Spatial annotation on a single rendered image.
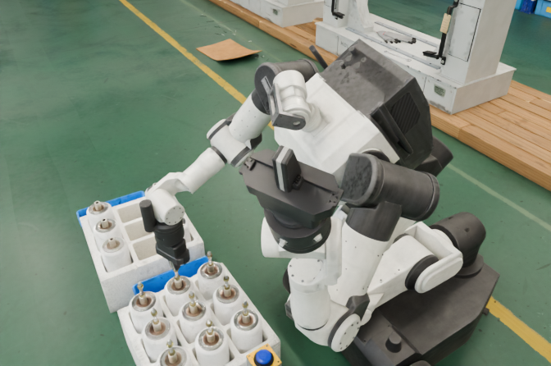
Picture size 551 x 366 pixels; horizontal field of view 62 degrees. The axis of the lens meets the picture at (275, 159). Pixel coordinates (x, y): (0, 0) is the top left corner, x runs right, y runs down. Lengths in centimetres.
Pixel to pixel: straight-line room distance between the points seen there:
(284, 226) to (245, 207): 163
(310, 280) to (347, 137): 30
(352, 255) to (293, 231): 29
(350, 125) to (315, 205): 43
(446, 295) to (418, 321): 16
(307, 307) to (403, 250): 81
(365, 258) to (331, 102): 33
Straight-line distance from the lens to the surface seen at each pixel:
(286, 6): 434
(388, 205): 84
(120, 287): 182
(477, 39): 292
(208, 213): 221
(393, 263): 155
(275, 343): 151
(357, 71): 102
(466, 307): 172
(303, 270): 78
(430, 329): 163
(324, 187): 53
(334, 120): 96
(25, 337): 195
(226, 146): 131
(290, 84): 92
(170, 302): 159
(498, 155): 280
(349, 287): 89
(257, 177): 54
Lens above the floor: 143
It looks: 34 degrees down
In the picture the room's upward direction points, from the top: straight up
